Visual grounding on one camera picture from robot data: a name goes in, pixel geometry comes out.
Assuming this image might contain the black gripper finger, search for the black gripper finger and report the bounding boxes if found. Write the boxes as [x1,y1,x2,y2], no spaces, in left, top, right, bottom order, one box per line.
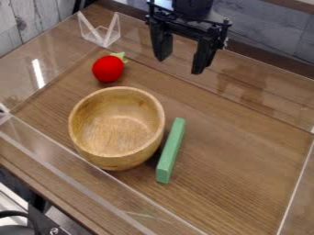
[191,28,220,74]
[150,18,172,62]

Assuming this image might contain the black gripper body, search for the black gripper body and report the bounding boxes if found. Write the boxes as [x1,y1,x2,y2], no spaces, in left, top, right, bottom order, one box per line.
[147,0,231,49]

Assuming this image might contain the red toy fruit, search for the red toy fruit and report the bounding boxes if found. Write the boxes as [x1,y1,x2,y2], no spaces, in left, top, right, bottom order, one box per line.
[92,52,127,83]

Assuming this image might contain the wooden bowl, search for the wooden bowl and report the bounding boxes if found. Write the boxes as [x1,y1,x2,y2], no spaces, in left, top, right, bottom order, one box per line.
[68,86,166,171]

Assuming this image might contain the green rectangular block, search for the green rectangular block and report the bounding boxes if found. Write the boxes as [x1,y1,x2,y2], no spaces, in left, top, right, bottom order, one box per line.
[156,117,186,184]

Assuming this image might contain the clear acrylic front wall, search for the clear acrylic front wall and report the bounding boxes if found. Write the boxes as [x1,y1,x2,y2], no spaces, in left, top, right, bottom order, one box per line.
[0,108,206,235]

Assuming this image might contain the black metal bracket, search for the black metal bracket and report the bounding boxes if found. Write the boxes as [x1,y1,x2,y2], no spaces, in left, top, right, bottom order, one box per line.
[27,205,71,235]

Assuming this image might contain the black cable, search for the black cable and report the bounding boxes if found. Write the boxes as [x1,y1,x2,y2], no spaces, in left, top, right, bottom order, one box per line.
[0,209,31,220]

